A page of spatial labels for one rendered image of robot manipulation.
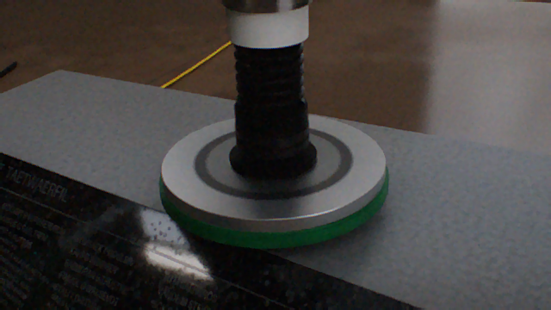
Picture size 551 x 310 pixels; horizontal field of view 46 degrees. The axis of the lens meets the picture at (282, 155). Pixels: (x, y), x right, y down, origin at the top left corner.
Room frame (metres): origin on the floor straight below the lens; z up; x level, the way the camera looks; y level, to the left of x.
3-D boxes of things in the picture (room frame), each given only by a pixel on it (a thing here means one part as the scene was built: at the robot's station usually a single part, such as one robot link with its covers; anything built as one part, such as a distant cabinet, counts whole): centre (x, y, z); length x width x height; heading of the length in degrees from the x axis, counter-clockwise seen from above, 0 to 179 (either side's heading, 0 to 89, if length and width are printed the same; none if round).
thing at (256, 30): (0.55, 0.01, 1.01); 0.07 x 0.07 x 0.04
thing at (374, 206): (0.55, 0.01, 0.86); 0.22 x 0.22 x 0.04
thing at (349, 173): (0.55, 0.01, 0.86); 0.21 x 0.21 x 0.01
